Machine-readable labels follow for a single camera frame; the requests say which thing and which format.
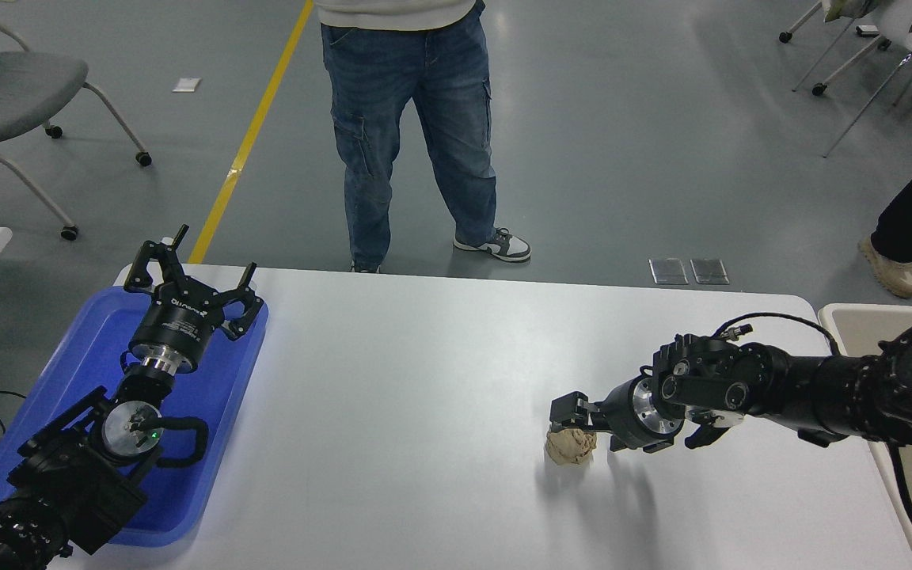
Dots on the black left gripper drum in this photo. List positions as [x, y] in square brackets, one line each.
[175, 324]

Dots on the blue plastic tray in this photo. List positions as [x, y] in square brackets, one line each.
[218, 380]

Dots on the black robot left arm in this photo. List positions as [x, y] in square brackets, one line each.
[68, 475]

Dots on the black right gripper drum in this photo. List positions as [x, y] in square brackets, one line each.
[621, 416]

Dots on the grey chair with castors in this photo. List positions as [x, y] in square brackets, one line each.
[13, 91]

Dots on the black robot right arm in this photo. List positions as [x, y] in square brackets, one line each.
[820, 388]

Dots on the tan paper ball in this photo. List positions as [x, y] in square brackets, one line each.
[571, 449]

